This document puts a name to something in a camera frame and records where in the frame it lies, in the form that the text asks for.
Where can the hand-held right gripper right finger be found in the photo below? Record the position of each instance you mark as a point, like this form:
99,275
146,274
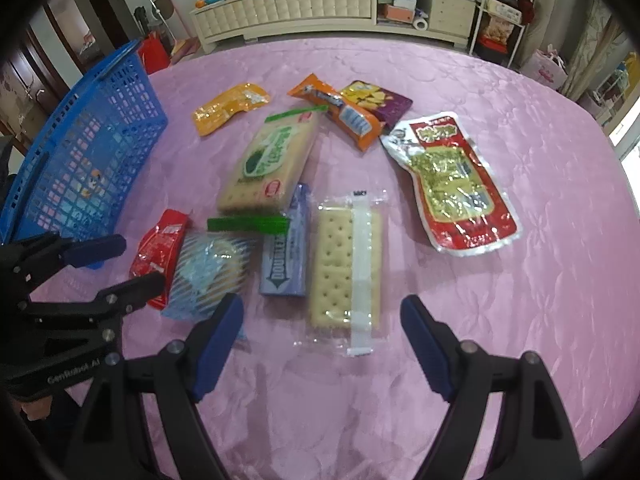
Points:
425,350

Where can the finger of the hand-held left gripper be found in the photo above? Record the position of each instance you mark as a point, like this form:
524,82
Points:
135,292
95,251

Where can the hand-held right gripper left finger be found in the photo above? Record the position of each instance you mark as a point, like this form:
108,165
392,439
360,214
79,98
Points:
220,345

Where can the small red snack packet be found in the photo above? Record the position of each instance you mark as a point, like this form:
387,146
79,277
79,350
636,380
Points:
157,250

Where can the blue striped snack packet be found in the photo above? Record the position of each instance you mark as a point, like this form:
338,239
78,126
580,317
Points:
210,265

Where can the purple gum packet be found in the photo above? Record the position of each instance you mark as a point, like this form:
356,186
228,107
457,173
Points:
285,265

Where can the clear cracker packet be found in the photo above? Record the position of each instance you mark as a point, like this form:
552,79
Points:
335,270

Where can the blue plastic basket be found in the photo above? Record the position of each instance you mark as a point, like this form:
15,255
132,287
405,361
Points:
155,110

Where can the large red snack pouch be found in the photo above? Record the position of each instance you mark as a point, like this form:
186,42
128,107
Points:
450,185

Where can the orange snack packet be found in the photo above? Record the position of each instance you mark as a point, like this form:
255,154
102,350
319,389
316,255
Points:
350,120

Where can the person's left hand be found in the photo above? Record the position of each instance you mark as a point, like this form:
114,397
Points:
37,407

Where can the person's dark blue clothing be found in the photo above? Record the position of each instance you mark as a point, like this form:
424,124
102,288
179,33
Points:
70,440

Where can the pink quilted blanket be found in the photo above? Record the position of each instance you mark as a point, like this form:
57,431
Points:
525,310

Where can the green label cracker packet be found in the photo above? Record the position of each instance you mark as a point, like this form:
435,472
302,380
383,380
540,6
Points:
272,160

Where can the yellow snack packet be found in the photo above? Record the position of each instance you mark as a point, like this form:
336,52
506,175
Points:
227,107

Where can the red paper bag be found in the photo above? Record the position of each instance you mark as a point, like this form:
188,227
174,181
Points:
154,52

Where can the broom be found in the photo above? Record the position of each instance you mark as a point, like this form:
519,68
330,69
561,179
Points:
182,47

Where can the purple yellow chip packet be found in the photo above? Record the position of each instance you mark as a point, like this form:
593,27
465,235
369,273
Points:
390,105

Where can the pink bag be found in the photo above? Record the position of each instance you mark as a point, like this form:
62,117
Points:
545,71

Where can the cream TV cabinet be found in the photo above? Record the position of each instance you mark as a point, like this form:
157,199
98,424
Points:
300,7

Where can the orange box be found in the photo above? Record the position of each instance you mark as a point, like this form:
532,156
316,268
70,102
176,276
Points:
397,12

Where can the white metal rack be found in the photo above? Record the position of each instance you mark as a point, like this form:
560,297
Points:
482,10

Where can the patterned curtain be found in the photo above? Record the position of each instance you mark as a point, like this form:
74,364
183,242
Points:
595,45

